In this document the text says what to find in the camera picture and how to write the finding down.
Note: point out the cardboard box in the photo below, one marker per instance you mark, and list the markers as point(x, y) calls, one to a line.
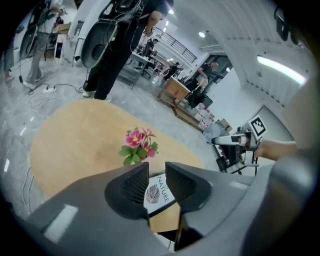
point(62, 28)

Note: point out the long wooden cabinet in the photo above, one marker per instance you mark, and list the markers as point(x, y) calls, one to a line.
point(175, 90)

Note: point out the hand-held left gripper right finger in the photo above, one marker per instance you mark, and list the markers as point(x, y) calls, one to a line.
point(212, 195)

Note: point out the stack of white packages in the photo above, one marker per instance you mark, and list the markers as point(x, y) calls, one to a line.
point(205, 117)

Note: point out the clear plastic bag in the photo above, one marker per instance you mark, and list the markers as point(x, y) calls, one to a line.
point(215, 130)

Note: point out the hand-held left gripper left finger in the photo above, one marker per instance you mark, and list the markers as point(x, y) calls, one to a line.
point(87, 212)

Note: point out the wooden coffee table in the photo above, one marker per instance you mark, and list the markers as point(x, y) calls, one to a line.
point(75, 150)

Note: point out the white power strip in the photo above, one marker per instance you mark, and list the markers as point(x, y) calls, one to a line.
point(49, 90)

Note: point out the black framed nature picture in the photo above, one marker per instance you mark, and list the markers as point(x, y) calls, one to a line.
point(157, 197)

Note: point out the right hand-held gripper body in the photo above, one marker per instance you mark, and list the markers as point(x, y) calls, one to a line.
point(258, 126)

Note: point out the black mezzanine railing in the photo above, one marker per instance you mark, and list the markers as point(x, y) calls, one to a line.
point(180, 45)

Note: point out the person's right forearm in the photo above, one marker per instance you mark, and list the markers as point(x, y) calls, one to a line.
point(277, 150)

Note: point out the black head-worn camera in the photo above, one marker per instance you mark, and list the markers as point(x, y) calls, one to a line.
point(282, 27)

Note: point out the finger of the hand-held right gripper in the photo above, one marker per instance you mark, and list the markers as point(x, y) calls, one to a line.
point(222, 140)

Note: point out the round ceiling light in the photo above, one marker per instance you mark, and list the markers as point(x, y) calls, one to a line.
point(202, 34)

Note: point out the ceiling tube light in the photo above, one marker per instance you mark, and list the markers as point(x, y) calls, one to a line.
point(280, 68)

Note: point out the small potted pink flowers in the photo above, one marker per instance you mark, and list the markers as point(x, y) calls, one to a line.
point(137, 145)

